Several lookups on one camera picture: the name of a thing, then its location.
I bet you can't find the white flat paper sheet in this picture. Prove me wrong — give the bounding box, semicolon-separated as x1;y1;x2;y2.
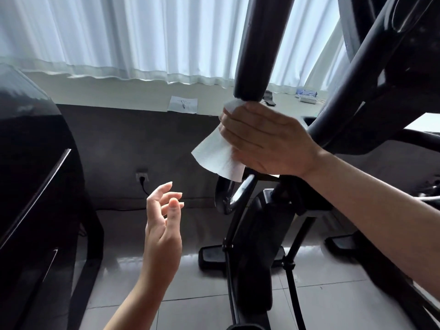
168;96;199;114

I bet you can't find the person's right forearm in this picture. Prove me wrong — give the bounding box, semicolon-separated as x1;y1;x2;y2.
302;153;440;300

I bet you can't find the grey power box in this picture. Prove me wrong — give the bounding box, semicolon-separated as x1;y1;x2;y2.
296;88;320;105

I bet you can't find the person's left hand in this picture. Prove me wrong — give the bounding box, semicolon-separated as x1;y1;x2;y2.
141;181;185;289

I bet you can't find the person's right hand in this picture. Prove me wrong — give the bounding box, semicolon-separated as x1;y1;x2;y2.
219;101;331;179

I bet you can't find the white wet wipe sheet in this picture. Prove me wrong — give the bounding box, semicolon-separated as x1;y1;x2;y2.
191;98;248;183

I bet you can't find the glossy black treadmill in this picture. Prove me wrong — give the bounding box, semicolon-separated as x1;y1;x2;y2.
0;63;105;330

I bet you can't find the white curtain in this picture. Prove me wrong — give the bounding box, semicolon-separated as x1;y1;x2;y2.
0;0;365;94

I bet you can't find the black elliptical machine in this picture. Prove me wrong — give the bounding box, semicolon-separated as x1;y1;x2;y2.
198;0;440;330

